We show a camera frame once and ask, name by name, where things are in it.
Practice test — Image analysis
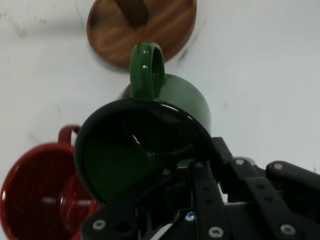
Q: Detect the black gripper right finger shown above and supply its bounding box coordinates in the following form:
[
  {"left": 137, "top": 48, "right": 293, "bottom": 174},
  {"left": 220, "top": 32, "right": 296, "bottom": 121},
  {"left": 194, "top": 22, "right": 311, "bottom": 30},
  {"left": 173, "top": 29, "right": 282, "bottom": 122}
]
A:
[{"left": 211, "top": 136, "right": 320, "bottom": 240}]

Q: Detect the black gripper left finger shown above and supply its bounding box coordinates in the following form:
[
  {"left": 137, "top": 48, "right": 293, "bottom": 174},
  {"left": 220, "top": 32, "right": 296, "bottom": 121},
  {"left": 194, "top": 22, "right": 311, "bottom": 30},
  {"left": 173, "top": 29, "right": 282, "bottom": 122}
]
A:
[{"left": 79, "top": 159, "right": 235, "bottom": 240}]

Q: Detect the green enamel mug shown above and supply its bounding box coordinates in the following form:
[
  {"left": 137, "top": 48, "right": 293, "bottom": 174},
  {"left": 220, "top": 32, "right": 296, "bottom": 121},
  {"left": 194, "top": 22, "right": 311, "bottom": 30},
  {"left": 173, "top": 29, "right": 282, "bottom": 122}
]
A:
[{"left": 74, "top": 41, "right": 215, "bottom": 205}]

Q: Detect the red mug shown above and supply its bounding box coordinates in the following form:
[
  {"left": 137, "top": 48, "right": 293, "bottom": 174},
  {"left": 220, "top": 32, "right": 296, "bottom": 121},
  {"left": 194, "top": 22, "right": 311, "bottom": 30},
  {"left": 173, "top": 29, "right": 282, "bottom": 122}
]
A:
[{"left": 0, "top": 124, "right": 103, "bottom": 240}]

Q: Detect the dark wooden mug tree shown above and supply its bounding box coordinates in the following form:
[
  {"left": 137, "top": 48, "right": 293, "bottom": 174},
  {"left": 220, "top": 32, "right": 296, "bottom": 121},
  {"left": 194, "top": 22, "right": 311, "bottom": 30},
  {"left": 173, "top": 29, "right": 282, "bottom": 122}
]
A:
[{"left": 86, "top": 0, "right": 198, "bottom": 74}]

